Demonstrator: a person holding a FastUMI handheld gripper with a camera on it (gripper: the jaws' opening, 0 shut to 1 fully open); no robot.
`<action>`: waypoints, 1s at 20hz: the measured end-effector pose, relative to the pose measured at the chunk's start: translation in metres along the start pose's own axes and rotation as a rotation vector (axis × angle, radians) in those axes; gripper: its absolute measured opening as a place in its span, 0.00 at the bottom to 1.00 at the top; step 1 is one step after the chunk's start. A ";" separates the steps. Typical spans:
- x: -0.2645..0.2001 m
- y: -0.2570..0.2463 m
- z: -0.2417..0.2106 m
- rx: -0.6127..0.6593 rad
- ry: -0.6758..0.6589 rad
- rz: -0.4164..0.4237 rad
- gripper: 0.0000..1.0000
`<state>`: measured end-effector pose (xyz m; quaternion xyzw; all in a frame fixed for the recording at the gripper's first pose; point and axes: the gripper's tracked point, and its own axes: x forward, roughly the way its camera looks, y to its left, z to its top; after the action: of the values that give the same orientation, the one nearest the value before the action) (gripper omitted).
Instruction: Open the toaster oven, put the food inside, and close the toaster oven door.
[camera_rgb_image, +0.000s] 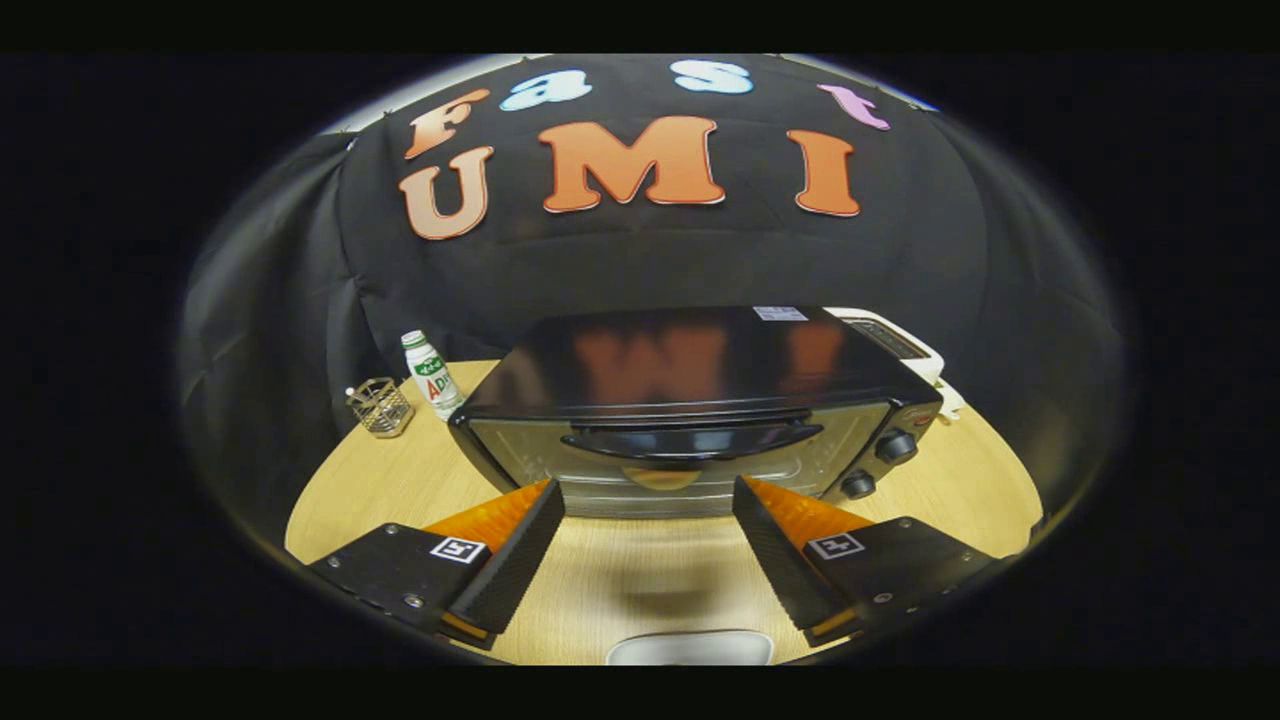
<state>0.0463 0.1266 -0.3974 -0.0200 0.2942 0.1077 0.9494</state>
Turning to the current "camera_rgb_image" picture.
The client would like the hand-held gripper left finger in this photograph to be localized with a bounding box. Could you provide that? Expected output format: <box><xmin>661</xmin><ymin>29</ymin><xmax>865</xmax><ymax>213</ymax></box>
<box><xmin>300</xmin><ymin>478</ymin><xmax>567</xmax><ymax>653</ymax></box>

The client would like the white plate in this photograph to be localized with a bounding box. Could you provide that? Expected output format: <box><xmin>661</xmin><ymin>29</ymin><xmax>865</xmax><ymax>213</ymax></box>
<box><xmin>604</xmin><ymin>629</ymin><xmax>777</xmax><ymax>667</ymax></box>

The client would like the white pop-up toaster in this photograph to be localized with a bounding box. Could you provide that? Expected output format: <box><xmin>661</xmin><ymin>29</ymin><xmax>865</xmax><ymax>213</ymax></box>
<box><xmin>824</xmin><ymin>306</ymin><xmax>947</xmax><ymax>393</ymax></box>

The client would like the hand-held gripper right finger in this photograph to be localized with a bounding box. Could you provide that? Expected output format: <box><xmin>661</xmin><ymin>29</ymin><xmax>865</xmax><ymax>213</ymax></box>
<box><xmin>731</xmin><ymin>475</ymin><xmax>1011</xmax><ymax>651</ymax></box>

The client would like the white drink bottle green label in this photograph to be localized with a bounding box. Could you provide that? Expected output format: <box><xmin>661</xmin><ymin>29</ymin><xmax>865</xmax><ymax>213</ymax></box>
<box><xmin>400</xmin><ymin>330</ymin><xmax>467</xmax><ymax>422</ymax></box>

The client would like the sugared donut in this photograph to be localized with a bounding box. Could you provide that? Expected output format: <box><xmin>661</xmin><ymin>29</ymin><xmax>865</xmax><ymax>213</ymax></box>
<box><xmin>620</xmin><ymin>465</ymin><xmax>704</xmax><ymax>493</ymax></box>

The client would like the black toaster oven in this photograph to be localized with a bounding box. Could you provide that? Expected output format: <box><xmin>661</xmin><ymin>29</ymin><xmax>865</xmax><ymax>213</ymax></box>
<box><xmin>447</xmin><ymin>305</ymin><xmax>945</xmax><ymax>521</ymax></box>

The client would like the metal wire basket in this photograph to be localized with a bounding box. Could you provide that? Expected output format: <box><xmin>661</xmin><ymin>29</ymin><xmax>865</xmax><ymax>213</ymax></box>
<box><xmin>344</xmin><ymin>376</ymin><xmax>415</xmax><ymax>440</ymax></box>

